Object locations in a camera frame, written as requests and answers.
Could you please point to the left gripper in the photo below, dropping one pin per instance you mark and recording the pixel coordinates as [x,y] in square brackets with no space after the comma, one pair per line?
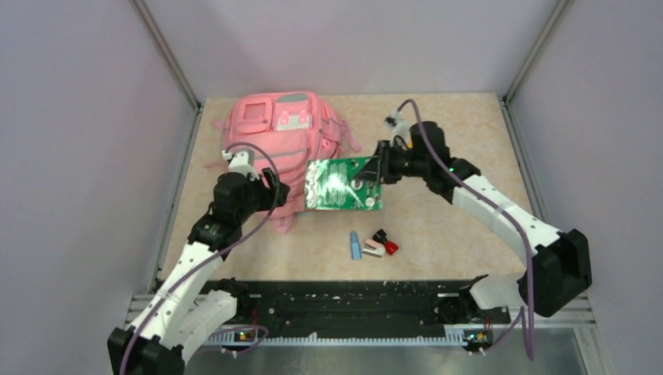
[269,194]

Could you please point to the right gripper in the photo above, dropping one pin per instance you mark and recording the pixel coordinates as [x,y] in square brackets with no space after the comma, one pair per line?
[371,171]

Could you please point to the green picture book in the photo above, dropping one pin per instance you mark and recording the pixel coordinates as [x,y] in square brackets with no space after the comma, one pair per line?
[330,185]

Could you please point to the red black stamp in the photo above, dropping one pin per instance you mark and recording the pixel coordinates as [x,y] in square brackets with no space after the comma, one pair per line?
[381,237]

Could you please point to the pink student backpack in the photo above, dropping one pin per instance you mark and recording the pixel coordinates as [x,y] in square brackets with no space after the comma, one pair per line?
[292,128]

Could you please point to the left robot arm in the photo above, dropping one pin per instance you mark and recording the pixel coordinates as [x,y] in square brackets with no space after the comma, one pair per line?
[164,336]

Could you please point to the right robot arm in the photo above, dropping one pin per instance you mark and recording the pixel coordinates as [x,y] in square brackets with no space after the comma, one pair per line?
[557,263]

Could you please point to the light blue notebook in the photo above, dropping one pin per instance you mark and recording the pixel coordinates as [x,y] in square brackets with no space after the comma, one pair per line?
[306,213]

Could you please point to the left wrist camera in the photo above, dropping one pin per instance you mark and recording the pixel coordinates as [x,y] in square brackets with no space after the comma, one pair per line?
[241,162]

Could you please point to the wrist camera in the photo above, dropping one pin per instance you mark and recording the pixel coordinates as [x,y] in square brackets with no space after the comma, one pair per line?
[399,128]
[241,162]

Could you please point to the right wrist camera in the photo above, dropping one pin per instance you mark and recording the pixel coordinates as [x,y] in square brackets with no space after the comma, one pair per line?
[399,128]

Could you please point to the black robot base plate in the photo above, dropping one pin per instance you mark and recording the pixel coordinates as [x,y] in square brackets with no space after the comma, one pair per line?
[285,302]

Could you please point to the aluminium frame rail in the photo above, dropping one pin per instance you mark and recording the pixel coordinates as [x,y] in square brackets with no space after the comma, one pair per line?
[164,51]

